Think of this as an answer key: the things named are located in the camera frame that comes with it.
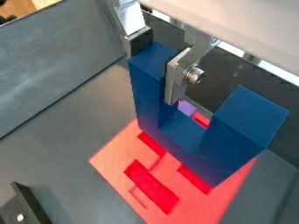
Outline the red slotted base block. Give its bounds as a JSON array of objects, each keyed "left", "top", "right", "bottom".
[{"left": 89, "top": 122, "right": 254, "bottom": 224}]

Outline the purple U-shaped block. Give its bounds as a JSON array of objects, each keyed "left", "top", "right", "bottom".
[{"left": 177, "top": 101, "right": 196, "bottom": 117}]

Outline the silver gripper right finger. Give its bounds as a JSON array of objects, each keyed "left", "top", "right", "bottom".
[{"left": 162, "top": 25, "right": 221, "bottom": 105}]

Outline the blue U-shaped block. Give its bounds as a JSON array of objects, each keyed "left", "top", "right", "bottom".
[{"left": 128, "top": 42, "right": 288, "bottom": 187}]

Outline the black angle fixture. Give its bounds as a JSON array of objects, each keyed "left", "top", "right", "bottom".
[{"left": 0, "top": 182, "right": 51, "bottom": 224}]

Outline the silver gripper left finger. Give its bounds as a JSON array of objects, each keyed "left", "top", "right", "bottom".
[{"left": 110, "top": 0, "right": 153, "bottom": 58}]

